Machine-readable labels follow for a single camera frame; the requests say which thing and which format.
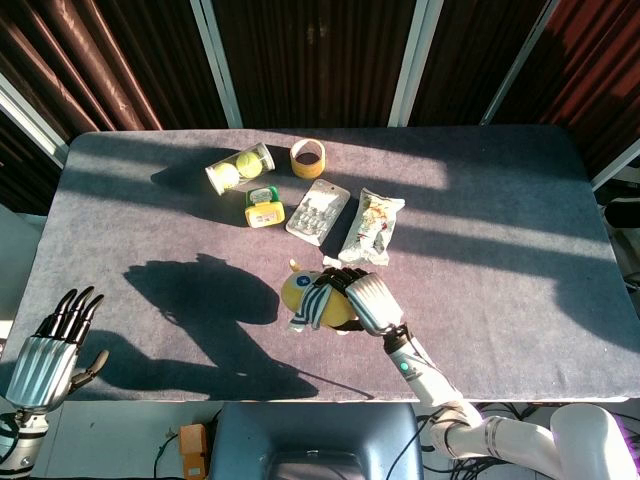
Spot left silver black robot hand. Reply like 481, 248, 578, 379
4, 285, 111, 414

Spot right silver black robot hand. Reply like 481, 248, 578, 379
319, 266, 406, 338

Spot yellow plush toy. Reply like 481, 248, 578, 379
280, 255, 366, 336

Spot white printed snack bag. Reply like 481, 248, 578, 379
337, 187, 407, 267

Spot white blister pack of clips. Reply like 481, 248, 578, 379
285, 178, 351, 247

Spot grey-blue table cloth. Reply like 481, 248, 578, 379
0, 127, 637, 404

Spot yellow plastic box with label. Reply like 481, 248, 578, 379
243, 185, 287, 230

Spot yellow tape roll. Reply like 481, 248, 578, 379
290, 138, 329, 180

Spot blue-grey robot torso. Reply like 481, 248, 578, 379
208, 402, 426, 480

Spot orange box on floor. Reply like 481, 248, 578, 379
178, 423, 209, 480

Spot yellow-green tennis ball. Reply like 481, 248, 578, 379
235, 151, 264, 179
212, 162, 241, 190

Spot clear plastic tennis ball tube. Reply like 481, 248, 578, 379
204, 142, 276, 197

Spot dark brown curtain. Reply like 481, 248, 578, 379
492, 0, 640, 177
212, 0, 417, 130
408, 0, 551, 127
0, 0, 229, 217

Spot thin black cable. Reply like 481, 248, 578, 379
151, 431, 182, 480

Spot white frame post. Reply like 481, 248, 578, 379
388, 0, 444, 129
0, 73, 70, 167
478, 0, 559, 126
189, 0, 244, 129
591, 151, 640, 189

